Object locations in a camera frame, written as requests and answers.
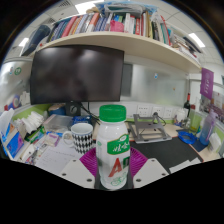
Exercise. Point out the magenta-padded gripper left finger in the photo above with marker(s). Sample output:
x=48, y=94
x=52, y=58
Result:
x=77, y=173

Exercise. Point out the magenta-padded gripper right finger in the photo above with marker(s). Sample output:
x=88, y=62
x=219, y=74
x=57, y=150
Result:
x=150, y=171

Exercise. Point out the white drink bottle green cap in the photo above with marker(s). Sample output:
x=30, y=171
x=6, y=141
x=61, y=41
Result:
x=112, y=146

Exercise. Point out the translucent blue water bottle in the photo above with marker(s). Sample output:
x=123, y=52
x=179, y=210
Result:
x=207, y=128

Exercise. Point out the white paper sheet with writing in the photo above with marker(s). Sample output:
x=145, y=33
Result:
x=56, y=158

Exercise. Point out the black desk mat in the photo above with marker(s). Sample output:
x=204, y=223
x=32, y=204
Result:
x=166, y=150

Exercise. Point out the white paper slip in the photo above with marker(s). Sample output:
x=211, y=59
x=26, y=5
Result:
x=185, y=165

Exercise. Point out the white mug black diamond pattern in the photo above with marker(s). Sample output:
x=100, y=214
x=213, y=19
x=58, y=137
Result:
x=82, y=137

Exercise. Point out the grey metal laptop stand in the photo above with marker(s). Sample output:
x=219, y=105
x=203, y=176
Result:
x=146, y=130

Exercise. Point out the blue round tape roll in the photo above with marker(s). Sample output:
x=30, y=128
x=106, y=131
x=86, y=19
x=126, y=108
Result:
x=186, y=137

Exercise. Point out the blue tissue box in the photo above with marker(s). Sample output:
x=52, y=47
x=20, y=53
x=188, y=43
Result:
x=15, y=144

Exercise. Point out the dark wine bottle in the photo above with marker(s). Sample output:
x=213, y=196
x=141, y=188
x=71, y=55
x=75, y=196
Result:
x=187, y=105

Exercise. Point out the black computer monitor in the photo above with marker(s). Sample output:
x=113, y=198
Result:
x=76, y=75

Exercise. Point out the purple hanging banner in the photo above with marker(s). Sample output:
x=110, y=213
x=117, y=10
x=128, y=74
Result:
x=207, y=83

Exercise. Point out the ceiling lights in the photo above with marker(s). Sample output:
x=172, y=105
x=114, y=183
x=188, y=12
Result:
x=196, y=40

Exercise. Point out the white wall socket strip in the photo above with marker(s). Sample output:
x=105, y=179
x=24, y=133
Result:
x=155, y=111

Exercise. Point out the white wall shelf with books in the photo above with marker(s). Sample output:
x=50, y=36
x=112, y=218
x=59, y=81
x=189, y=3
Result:
x=126, y=40

